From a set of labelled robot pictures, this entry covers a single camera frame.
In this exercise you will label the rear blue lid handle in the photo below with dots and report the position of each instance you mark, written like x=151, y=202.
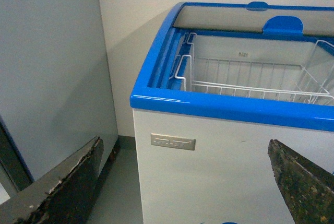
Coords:
x=257, y=6

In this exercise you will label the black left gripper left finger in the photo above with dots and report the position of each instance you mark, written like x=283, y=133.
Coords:
x=63, y=195

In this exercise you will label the grey cabinet beside freezer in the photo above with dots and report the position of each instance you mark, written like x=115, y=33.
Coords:
x=56, y=92

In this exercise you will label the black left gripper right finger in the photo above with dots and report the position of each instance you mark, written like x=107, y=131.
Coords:
x=307, y=189

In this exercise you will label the white wire freezer basket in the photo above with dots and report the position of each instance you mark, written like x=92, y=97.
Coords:
x=290, y=71

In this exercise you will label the silver brand nameplate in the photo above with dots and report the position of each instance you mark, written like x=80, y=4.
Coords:
x=173, y=142

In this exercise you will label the white blue chest freezer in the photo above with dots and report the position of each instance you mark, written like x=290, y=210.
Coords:
x=228, y=177

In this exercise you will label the glass sliding freezer lid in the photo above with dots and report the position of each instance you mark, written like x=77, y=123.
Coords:
x=317, y=21

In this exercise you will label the blue lid handle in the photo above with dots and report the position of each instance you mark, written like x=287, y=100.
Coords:
x=283, y=26
x=257, y=6

